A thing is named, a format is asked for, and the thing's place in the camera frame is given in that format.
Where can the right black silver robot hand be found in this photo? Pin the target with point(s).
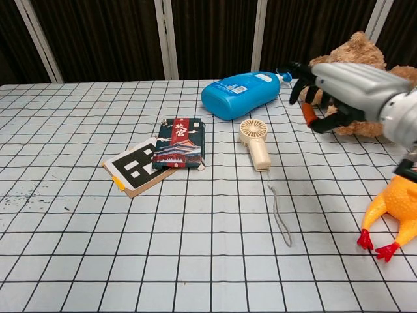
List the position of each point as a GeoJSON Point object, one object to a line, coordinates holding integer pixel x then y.
{"type": "Point", "coordinates": [358, 83]}

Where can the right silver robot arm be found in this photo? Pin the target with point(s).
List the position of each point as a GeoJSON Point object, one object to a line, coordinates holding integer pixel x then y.
{"type": "Point", "coordinates": [400, 120]}

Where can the brown teddy bear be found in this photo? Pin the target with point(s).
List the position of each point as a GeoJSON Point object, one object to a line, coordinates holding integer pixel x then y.
{"type": "Point", "coordinates": [355, 49]}

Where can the blue detergent pump bottle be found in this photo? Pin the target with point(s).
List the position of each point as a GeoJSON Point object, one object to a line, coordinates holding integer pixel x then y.
{"type": "Point", "coordinates": [238, 94]}

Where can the yellow rubber chicken toy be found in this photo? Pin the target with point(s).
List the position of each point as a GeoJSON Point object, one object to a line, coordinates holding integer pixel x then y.
{"type": "Point", "coordinates": [397, 202]}

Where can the dark printed palace box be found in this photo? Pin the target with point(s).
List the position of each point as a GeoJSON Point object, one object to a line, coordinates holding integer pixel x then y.
{"type": "Point", "coordinates": [179, 146]}

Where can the white black grid tablecloth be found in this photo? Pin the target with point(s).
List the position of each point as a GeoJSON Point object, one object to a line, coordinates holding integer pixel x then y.
{"type": "Point", "coordinates": [195, 244]}

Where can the cardboard black white marker card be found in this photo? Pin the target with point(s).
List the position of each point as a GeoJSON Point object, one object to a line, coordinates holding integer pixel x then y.
{"type": "Point", "coordinates": [137, 166]}

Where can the white partition post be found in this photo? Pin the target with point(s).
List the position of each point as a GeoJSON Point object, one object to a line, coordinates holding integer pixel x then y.
{"type": "Point", "coordinates": [259, 36]}
{"type": "Point", "coordinates": [166, 42]}
{"type": "Point", "coordinates": [374, 23]}
{"type": "Point", "coordinates": [39, 39]}

